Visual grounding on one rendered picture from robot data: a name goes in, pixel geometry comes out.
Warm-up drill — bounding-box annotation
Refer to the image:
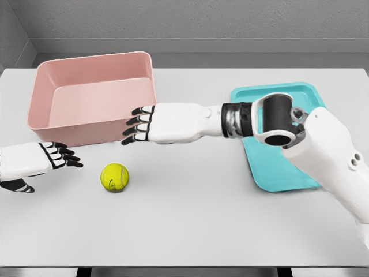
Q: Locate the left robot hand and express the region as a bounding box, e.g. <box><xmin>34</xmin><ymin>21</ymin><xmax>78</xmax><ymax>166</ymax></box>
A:
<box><xmin>0</xmin><ymin>141</ymin><xmax>84</xmax><ymax>194</ymax></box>

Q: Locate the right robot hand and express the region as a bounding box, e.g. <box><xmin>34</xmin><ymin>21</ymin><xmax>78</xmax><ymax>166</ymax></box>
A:
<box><xmin>121</xmin><ymin>103</ymin><xmax>200</xmax><ymax>146</ymax></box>

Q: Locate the yellow tennis ball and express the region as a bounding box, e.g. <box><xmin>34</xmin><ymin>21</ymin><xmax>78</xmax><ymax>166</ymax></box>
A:
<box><xmin>100</xmin><ymin>163</ymin><xmax>130</xmax><ymax>192</ymax></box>

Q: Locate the pink plastic basket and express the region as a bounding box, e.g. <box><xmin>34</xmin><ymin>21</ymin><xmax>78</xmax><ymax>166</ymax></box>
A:
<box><xmin>27</xmin><ymin>51</ymin><xmax>157</xmax><ymax>148</ymax></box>

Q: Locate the blue plastic tray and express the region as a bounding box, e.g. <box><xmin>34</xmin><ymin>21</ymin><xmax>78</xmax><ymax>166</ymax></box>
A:
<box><xmin>230</xmin><ymin>82</ymin><xmax>329</xmax><ymax>193</ymax></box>

